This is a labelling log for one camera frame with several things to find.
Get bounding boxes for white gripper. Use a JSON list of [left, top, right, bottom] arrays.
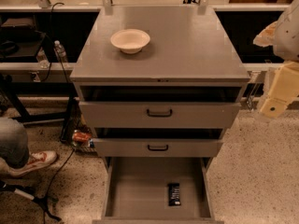
[[257, 62, 299, 119]]

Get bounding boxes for wire basket on floor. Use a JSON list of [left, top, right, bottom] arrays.
[[62, 100, 96, 155]]

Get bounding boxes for white bowl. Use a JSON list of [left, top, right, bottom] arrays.
[[110, 29, 150, 54]]

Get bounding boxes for dark blue rxbar wrapper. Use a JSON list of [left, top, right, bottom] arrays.
[[168, 183, 181, 206]]

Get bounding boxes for grey bottom drawer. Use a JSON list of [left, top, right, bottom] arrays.
[[92, 157, 224, 224]]

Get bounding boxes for blue jeans leg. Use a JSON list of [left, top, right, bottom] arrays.
[[0, 118, 29, 169]]

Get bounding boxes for grey drawer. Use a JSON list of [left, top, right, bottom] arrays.
[[92, 157, 224, 224], [79, 86, 240, 129], [93, 128, 222, 157]]

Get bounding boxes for orange snack bag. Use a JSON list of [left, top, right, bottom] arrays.
[[72, 132, 92, 143]]

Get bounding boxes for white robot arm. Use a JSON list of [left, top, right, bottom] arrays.
[[253, 0, 299, 120]]

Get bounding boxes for grey top drawer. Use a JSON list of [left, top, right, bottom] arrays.
[[79, 86, 240, 129]]

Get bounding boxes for clear water bottle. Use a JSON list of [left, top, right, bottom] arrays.
[[36, 49, 50, 69], [54, 40, 68, 63]]

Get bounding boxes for black power cable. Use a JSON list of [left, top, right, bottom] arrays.
[[42, 1, 77, 224]]

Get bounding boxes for black tripod stand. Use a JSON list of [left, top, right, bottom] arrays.
[[0, 180, 62, 221]]

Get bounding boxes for white and red sneaker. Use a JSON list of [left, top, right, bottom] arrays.
[[8, 150, 58, 177]]

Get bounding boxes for grey drawer cabinet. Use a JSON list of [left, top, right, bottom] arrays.
[[69, 5, 251, 224]]

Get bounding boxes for grey middle drawer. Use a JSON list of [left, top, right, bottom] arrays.
[[93, 128, 222, 157]]

